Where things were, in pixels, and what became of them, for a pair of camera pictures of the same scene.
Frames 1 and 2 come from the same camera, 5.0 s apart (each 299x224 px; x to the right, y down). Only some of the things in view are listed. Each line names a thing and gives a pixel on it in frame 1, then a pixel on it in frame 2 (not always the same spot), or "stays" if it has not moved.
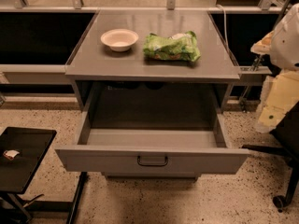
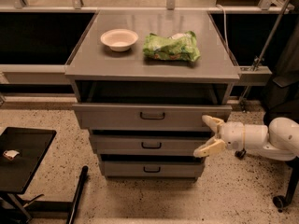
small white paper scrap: x=10 y=153 stays
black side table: x=33 y=145 stays
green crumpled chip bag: x=178 y=46 stays
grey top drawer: x=153 y=152 → x=149 y=117
